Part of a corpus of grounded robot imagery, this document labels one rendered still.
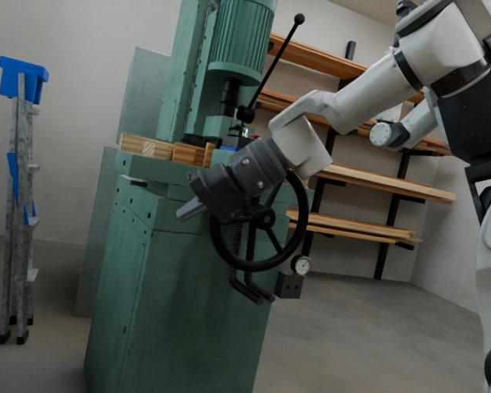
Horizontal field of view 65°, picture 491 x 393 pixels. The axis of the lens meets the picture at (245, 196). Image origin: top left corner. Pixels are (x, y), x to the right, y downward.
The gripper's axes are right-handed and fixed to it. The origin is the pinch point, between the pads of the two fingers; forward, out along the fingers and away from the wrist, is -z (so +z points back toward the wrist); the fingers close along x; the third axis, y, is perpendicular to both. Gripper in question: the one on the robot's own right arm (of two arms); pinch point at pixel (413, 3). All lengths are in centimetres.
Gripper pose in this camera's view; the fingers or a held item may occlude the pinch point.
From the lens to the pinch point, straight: 160.3
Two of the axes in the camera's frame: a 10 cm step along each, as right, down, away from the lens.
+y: -4.7, 1.0, 8.8
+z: -2.3, 9.5, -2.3
